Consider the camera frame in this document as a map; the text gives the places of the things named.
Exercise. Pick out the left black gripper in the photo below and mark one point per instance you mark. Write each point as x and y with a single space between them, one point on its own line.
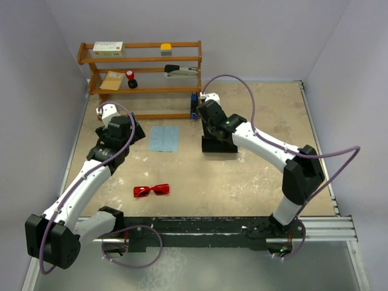
137 133

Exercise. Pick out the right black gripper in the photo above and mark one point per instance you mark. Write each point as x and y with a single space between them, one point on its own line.
206 133

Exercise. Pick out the black glasses case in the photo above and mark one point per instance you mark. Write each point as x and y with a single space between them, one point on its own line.
212 145

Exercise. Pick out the blue cleaning cloth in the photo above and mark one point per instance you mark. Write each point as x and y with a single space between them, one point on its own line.
164 139

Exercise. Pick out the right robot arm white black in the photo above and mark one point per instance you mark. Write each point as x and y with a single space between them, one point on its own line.
301 176

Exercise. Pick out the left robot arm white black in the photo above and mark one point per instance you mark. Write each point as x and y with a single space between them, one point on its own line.
55 238

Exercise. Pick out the red sunglasses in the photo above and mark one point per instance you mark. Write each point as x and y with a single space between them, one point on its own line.
144 191

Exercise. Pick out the blue black stapler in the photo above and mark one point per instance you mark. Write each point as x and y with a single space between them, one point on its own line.
194 101

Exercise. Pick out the brown spiral notebook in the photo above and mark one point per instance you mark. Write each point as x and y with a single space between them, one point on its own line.
112 81

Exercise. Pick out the red black stamp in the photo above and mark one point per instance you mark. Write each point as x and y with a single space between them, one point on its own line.
131 81

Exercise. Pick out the wooden three-tier shelf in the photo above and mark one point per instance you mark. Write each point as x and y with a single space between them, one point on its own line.
155 97

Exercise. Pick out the black white stapler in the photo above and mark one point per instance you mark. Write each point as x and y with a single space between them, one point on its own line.
177 71

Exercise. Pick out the white green box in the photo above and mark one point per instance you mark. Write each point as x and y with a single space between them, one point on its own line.
108 49

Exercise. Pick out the yellow grey eraser block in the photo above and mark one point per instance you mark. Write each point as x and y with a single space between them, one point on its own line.
166 49

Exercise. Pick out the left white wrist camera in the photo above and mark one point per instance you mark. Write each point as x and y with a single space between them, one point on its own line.
107 113

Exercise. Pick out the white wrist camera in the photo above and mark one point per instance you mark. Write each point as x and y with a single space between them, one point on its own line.
107 113
209 96

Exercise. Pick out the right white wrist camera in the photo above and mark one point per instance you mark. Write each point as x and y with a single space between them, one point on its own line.
209 96

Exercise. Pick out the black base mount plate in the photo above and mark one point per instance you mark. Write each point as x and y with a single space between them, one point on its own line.
258 233

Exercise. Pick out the aluminium frame rail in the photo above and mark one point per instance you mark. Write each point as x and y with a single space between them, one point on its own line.
326 227

